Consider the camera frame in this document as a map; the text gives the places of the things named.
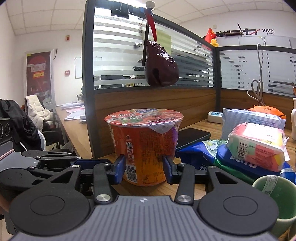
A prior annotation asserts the orange beef noodle cup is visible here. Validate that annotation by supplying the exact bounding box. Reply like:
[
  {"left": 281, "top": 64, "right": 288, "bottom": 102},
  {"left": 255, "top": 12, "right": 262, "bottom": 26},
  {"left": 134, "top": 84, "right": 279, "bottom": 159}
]
[{"left": 104, "top": 108, "right": 184, "bottom": 187}]

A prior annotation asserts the blue snack bag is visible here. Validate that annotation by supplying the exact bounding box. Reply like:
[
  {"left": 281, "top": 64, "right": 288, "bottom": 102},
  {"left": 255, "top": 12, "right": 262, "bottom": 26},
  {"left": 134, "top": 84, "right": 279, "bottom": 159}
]
[{"left": 175, "top": 140, "right": 295, "bottom": 185}]

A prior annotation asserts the black smartphone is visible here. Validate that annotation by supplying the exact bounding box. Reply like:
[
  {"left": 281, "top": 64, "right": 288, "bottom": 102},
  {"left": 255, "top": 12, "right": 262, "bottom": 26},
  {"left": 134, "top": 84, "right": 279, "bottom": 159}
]
[{"left": 176, "top": 128, "right": 211, "bottom": 150}]

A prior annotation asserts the black jacket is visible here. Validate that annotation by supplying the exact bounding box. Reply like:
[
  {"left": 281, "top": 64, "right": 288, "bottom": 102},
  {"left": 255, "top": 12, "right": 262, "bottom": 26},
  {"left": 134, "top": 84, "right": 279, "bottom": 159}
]
[{"left": 1, "top": 99, "right": 43, "bottom": 152}]

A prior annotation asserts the white power strip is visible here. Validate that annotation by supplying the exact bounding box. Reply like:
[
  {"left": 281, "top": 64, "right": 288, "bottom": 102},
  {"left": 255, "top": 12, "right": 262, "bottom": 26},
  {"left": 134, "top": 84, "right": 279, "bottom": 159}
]
[{"left": 207, "top": 111, "right": 223, "bottom": 124}]

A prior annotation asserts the white wet wipes pack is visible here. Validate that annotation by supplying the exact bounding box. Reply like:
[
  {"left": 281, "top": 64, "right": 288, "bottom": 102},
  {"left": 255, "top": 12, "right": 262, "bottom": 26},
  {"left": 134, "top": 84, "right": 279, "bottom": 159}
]
[{"left": 221, "top": 108, "right": 286, "bottom": 140}]

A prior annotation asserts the white office chair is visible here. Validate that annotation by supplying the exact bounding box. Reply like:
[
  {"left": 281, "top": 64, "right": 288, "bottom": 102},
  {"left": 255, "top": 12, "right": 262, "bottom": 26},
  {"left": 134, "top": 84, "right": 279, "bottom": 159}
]
[{"left": 24, "top": 94, "right": 64, "bottom": 149}]

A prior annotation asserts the pink tissue pack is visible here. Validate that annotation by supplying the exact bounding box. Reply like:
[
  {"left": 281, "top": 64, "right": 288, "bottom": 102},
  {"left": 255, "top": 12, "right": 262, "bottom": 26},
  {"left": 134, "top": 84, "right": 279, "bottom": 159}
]
[{"left": 226, "top": 123, "right": 290, "bottom": 172}]

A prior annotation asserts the grey cubicle partition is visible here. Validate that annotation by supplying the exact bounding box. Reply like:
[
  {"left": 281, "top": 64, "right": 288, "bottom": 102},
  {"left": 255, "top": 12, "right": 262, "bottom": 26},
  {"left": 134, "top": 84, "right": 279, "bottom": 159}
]
[{"left": 74, "top": 1, "right": 295, "bottom": 159}]

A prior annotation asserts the green ceramic cup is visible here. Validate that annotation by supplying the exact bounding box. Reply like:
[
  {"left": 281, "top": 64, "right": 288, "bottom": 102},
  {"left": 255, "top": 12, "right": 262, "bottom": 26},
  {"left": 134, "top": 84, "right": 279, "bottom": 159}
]
[{"left": 252, "top": 175, "right": 295, "bottom": 237}]

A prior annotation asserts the orange packet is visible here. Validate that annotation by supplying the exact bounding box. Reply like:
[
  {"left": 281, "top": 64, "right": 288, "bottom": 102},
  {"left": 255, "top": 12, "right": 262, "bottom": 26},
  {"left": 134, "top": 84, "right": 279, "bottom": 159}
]
[{"left": 248, "top": 105, "right": 286, "bottom": 120}]

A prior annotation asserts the dark red hanging pouch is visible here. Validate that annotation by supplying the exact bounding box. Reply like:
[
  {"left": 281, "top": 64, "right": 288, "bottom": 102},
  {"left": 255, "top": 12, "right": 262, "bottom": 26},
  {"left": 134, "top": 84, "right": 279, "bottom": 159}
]
[{"left": 144, "top": 7, "right": 180, "bottom": 87}]

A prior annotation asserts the yellow rubber duck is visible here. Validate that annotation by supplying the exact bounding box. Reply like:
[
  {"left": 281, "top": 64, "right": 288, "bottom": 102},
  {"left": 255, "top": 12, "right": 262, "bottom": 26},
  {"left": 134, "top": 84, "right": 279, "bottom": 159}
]
[{"left": 210, "top": 38, "right": 219, "bottom": 47}]

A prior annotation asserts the small red flag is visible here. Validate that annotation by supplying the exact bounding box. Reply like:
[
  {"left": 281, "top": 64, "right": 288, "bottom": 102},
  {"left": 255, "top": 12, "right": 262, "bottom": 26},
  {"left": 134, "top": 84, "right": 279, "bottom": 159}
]
[{"left": 204, "top": 28, "right": 216, "bottom": 43}]

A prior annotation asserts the grey coiled cable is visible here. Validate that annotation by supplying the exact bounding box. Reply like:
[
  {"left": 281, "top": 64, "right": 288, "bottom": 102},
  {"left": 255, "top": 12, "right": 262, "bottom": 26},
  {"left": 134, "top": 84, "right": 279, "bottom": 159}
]
[{"left": 246, "top": 43, "right": 266, "bottom": 107}]

